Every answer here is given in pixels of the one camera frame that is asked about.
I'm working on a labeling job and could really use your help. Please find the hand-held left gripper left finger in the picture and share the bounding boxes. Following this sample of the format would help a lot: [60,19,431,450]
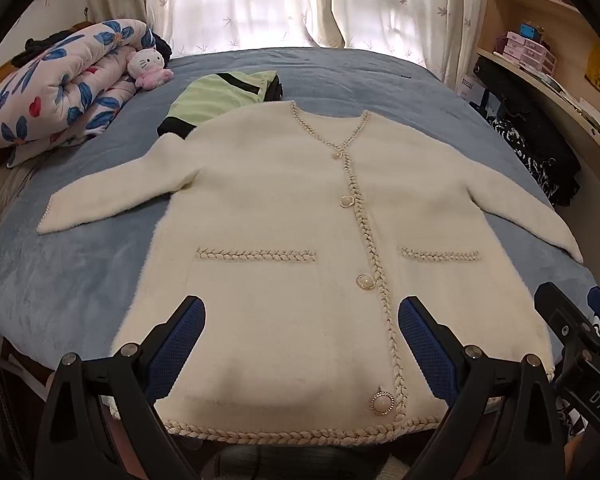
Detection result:
[34,295,207,480]

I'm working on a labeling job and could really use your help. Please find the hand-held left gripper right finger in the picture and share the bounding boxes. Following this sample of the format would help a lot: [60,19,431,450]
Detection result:
[397,296,566,480]

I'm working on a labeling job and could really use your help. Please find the white fluffy cardigan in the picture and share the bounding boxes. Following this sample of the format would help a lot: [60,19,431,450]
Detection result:
[36,101,584,448]

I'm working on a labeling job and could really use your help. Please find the black hanging clothes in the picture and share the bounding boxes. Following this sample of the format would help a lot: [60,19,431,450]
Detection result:
[472,57,581,206]

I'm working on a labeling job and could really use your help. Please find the dark clothes pile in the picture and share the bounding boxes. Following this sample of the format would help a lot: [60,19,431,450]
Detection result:
[11,22,96,68]

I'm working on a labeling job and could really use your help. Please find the black white spotted garment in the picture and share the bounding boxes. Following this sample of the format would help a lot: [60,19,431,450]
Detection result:
[485,117,556,196]

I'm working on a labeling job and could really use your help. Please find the papers on shelf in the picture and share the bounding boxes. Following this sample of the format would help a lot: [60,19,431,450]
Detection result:
[540,70,600,146]

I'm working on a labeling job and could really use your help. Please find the white cardboard box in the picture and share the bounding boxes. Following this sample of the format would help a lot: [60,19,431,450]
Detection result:
[455,74,488,106]

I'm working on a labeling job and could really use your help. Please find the green garment with black trim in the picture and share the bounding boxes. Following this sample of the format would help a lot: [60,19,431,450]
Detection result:
[157,71,283,138]

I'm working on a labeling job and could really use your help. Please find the pink drawer organizer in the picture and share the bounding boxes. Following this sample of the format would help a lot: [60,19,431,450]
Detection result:
[500,31,558,77]

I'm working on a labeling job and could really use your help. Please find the blue bed blanket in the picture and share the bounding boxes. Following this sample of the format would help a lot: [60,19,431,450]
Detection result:
[0,47,600,386]

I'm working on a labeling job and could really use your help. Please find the pink white plush cat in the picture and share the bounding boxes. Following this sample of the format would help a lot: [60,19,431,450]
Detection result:
[126,50,173,91]

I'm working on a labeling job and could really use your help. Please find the floral quilt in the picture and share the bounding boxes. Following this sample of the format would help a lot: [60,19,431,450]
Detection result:
[0,19,153,168]

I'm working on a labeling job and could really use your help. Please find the wooden shelf unit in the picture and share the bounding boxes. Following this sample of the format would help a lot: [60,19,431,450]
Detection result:
[475,0,600,226]

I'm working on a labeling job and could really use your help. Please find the sheer floral curtain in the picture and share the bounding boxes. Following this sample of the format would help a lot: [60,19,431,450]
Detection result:
[330,0,493,86]
[72,0,346,61]

